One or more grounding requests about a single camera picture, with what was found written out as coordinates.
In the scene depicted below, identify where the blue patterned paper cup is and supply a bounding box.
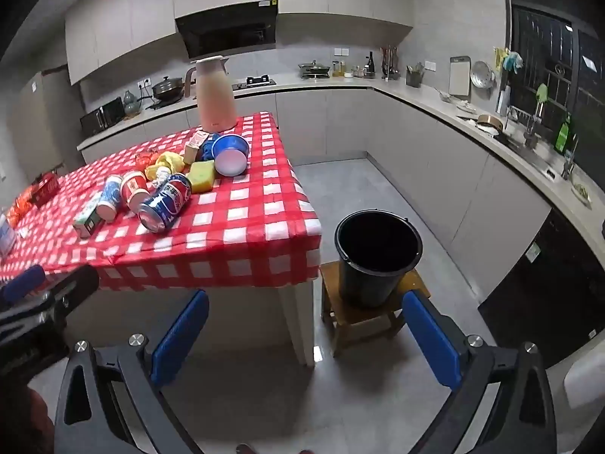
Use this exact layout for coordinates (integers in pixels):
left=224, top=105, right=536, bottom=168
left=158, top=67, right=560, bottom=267
left=96, top=174, right=122, bottom=222

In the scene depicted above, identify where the red paper cup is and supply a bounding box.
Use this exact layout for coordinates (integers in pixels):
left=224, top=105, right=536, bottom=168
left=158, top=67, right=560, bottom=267
left=120, top=170, right=150, bottom=214

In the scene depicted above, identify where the blue Pepsi can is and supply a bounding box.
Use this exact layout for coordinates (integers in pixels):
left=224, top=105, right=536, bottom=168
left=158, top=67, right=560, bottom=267
left=137, top=173, right=192, bottom=234

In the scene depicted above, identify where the red plastic bag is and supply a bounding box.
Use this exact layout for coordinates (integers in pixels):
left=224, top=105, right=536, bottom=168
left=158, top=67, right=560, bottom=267
left=135, top=150, right=159, bottom=171

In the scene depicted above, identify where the yellow cloth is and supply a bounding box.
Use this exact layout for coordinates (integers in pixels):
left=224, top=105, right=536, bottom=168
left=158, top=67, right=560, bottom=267
left=144, top=152, right=185, bottom=180

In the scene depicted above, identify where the yellow sponge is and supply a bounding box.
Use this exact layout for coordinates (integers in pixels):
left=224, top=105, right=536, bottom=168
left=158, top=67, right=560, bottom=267
left=186, top=160, right=216, bottom=194

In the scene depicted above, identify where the white milk carton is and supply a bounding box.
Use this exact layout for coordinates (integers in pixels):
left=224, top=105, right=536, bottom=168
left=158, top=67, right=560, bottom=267
left=183, top=131, right=209, bottom=165

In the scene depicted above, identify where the blue number paper cup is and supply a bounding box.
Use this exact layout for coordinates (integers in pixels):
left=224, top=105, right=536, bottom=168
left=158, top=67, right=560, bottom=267
left=211, top=133, right=250, bottom=177

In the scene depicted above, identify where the white tissue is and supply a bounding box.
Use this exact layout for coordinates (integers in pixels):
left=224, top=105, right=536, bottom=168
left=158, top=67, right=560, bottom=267
left=153, top=166, right=172, bottom=187

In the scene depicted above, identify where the blue cloth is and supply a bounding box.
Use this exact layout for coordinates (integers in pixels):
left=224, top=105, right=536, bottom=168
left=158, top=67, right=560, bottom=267
left=196, top=133, right=220, bottom=161

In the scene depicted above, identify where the black trash bucket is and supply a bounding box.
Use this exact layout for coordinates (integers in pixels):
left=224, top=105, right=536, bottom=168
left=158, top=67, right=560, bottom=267
left=334, top=209, right=424, bottom=311

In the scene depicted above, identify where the person's left hand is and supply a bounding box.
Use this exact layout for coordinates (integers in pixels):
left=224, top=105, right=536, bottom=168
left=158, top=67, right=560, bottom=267
left=23, top=386, right=54, bottom=453

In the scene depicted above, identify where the wooden stool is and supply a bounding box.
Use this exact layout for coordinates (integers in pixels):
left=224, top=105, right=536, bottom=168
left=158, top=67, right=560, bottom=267
left=319, top=261, right=431, bottom=358

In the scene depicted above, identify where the red packet on table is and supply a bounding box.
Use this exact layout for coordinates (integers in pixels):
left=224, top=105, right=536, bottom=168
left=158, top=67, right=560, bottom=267
left=31, top=170, right=61, bottom=208

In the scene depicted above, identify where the red checkered tablecloth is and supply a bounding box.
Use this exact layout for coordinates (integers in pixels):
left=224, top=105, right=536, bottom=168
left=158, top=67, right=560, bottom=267
left=1, top=112, right=322, bottom=291

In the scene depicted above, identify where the black microwave oven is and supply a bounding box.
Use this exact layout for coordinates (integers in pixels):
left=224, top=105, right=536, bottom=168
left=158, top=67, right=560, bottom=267
left=80, top=97, right=125, bottom=138

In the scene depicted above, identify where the teal ceramic vase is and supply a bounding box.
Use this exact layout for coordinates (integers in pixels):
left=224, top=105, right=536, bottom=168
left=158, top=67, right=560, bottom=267
left=122, top=90, right=141, bottom=117

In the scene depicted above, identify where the black lidded cooking pot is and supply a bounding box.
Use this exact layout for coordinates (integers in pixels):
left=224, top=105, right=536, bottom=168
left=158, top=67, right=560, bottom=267
left=152, top=76, right=185, bottom=101

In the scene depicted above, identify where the pink thermos jug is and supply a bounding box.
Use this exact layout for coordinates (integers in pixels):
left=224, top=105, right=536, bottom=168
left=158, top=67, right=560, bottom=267
left=183, top=55, right=237, bottom=133

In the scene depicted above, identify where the green dish soap bottle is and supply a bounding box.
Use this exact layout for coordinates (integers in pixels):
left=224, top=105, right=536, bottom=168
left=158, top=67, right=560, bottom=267
left=554, top=112, right=573, bottom=155

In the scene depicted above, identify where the metal colander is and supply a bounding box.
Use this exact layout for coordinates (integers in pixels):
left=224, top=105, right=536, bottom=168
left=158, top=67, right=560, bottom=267
left=471, top=61, right=495, bottom=90

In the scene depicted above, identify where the utensil holder cup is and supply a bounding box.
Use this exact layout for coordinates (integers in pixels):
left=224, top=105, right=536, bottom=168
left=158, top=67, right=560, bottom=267
left=406, top=62, right=425, bottom=88

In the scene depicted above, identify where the grey cutting board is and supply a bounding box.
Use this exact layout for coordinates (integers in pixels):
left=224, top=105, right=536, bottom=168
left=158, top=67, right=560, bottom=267
left=448, top=55, right=472, bottom=97

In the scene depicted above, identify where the dark wine bottle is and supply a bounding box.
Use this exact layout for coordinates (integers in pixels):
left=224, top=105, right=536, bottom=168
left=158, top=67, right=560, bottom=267
left=364, top=51, right=375, bottom=79

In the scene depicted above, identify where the black range hood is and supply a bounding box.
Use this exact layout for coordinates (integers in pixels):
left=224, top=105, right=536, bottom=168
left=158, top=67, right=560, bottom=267
left=175, top=0, right=278, bottom=59

